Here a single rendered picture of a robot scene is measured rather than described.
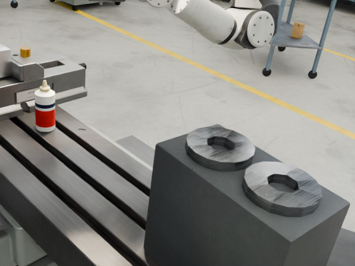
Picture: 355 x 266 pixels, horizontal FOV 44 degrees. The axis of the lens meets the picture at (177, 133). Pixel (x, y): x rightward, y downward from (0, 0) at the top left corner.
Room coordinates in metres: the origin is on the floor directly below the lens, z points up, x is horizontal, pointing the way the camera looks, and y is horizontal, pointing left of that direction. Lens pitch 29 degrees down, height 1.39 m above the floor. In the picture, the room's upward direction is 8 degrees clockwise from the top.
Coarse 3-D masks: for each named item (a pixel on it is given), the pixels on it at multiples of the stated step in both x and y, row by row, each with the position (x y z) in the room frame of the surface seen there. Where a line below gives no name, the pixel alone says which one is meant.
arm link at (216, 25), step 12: (204, 0) 0.92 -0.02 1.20; (204, 12) 0.91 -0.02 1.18; (216, 12) 0.93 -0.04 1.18; (228, 12) 1.01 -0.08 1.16; (240, 12) 0.99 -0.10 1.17; (252, 12) 0.96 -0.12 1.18; (192, 24) 0.91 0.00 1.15; (204, 24) 0.91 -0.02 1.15; (216, 24) 0.92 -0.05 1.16; (228, 24) 0.94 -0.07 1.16; (240, 24) 0.95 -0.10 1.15; (204, 36) 0.94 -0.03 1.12; (216, 36) 0.93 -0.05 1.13; (228, 36) 0.94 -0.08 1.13; (240, 36) 0.94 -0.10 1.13; (228, 48) 0.97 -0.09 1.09; (240, 48) 0.96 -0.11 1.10; (252, 48) 0.94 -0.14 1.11
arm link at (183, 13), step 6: (174, 0) 0.93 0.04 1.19; (180, 0) 0.91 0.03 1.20; (186, 0) 0.90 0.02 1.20; (192, 0) 0.89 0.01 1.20; (198, 0) 0.90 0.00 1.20; (168, 6) 0.92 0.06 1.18; (174, 6) 0.92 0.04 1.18; (180, 6) 0.90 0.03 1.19; (186, 6) 0.89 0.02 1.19; (192, 6) 0.89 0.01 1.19; (174, 12) 0.90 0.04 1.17; (180, 12) 0.89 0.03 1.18; (186, 12) 0.89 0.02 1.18; (192, 12) 0.89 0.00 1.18; (180, 18) 0.91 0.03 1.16; (186, 18) 0.90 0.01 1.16
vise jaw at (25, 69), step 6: (12, 54) 0.92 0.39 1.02; (18, 54) 0.93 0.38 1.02; (12, 60) 0.89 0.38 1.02; (18, 60) 0.89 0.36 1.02; (24, 60) 0.90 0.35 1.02; (30, 60) 0.90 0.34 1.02; (12, 66) 0.88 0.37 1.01; (18, 66) 0.87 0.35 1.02; (24, 66) 0.87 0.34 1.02; (30, 66) 0.88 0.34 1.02; (36, 66) 0.90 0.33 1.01; (12, 72) 0.88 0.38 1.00; (18, 72) 0.87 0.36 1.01; (24, 72) 0.87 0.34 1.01; (30, 72) 0.88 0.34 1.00; (36, 72) 0.90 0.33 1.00; (42, 72) 0.91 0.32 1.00; (18, 78) 0.87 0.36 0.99; (24, 78) 0.87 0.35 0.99; (30, 78) 0.88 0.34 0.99; (36, 78) 0.90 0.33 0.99
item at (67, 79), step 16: (48, 64) 1.01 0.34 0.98; (64, 64) 1.01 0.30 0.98; (0, 80) 0.86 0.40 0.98; (16, 80) 0.88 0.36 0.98; (32, 80) 0.89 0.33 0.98; (48, 80) 0.92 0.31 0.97; (64, 80) 0.96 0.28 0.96; (80, 80) 0.99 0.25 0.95; (0, 96) 0.83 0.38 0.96; (16, 96) 0.86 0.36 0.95; (32, 96) 0.89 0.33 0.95; (64, 96) 0.95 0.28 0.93; (80, 96) 0.98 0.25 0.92; (0, 112) 0.82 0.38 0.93; (16, 112) 0.84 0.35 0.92
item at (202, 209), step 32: (224, 128) 0.54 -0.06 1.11; (160, 160) 0.48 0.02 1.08; (192, 160) 0.47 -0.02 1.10; (224, 160) 0.45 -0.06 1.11; (256, 160) 0.49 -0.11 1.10; (160, 192) 0.48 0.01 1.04; (192, 192) 0.44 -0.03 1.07; (224, 192) 0.41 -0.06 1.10; (256, 192) 0.40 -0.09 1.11; (288, 192) 0.41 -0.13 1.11; (320, 192) 0.42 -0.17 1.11; (160, 224) 0.47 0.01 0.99; (192, 224) 0.43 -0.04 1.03; (224, 224) 0.40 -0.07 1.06; (256, 224) 0.37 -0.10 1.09; (288, 224) 0.37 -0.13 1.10; (320, 224) 0.38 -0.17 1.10; (160, 256) 0.47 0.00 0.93; (192, 256) 0.43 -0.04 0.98; (224, 256) 0.39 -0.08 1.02; (256, 256) 0.36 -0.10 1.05; (288, 256) 0.34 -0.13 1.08; (320, 256) 0.40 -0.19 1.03
